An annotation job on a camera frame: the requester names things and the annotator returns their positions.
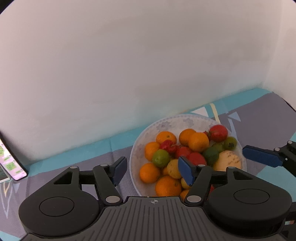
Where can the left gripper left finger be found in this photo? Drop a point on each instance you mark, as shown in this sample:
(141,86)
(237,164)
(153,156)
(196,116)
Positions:
(105,178)

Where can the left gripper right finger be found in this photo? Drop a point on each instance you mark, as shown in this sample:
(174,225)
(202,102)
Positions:
(200,178)

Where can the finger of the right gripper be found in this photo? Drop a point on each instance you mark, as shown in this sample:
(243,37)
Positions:
(263,156)

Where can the large orange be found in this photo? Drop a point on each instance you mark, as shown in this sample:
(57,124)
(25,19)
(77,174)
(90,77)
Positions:
(198,142)
(166,135)

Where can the yellow-green fruit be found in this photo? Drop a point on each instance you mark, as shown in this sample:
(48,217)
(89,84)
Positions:
(184,184)

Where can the red apple right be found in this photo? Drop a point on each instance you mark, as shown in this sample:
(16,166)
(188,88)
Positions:
(212,188)

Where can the red apple top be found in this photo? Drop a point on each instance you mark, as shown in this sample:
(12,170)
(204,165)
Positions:
(197,159)

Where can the orange beside red apple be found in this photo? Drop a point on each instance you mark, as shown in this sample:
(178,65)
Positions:
(183,194)

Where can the yellow-brown fruit with stem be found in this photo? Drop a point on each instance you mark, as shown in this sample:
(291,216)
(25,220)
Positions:
(172,169)

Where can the red apple upper middle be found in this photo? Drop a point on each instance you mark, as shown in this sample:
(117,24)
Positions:
(182,151)

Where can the orange in bowl front centre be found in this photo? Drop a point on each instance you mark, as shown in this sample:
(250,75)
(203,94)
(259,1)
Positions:
(168,186)

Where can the orange in bowl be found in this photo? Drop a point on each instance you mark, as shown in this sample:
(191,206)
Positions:
(168,186)
(149,173)
(150,149)
(185,135)

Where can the pale striped melon in bowl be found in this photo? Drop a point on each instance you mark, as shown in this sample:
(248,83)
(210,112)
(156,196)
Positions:
(227,159)

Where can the small red apple bottom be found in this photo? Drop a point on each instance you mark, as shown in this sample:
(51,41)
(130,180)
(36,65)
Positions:
(169,146)

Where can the blue purple patterned mat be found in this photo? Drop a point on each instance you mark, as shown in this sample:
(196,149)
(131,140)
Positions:
(257,117)

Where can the green lime fruit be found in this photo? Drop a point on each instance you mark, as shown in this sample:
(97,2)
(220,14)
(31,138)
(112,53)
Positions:
(161,158)

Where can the orange in bowl back left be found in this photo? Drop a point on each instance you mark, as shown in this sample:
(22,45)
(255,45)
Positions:
(149,173)

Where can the big red apple centre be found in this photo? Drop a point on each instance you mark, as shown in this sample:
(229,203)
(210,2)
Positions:
(218,133)

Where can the orange in bowl front left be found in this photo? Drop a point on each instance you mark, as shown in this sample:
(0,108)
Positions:
(150,149)

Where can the white floral oval bowl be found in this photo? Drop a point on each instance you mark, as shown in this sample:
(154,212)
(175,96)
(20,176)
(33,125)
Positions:
(174,124)

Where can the black smartphone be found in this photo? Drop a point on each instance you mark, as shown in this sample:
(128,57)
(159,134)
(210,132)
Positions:
(10,162)

